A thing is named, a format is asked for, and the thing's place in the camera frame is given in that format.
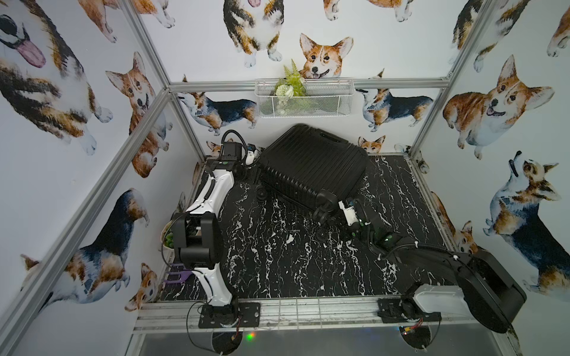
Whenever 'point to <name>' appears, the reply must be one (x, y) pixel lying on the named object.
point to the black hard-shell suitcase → (312, 168)
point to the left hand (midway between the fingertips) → (255, 168)
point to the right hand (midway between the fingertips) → (333, 220)
